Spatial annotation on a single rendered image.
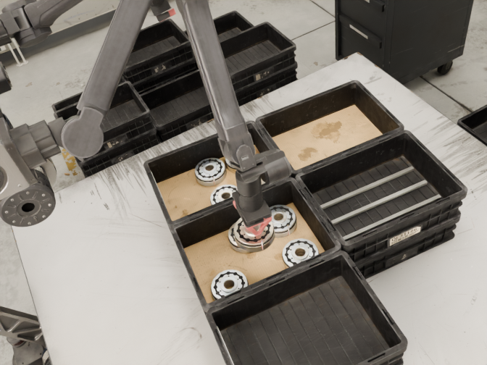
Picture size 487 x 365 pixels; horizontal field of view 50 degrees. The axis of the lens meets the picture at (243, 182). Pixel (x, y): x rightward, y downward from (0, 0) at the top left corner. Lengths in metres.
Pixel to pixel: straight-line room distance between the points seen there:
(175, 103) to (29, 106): 1.37
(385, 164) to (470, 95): 1.68
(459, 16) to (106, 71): 2.46
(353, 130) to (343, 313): 0.69
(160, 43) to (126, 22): 2.05
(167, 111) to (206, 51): 1.69
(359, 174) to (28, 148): 1.04
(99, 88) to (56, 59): 3.22
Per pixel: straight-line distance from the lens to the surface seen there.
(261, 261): 1.53
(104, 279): 1.79
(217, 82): 1.13
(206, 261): 1.56
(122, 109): 2.72
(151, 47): 3.12
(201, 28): 1.12
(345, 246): 1.43
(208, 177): 1.73
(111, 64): 1.08
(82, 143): 1.06
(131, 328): 1.67
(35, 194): 1.44
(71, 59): 4.22
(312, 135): 1.85
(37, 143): 1.08
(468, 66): 3.60
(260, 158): 1.17
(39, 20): 1.48
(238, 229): 1.35
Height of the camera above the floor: 2.10
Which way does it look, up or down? 47 degrees down
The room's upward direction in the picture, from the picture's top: 12 degrees counter-clockwise
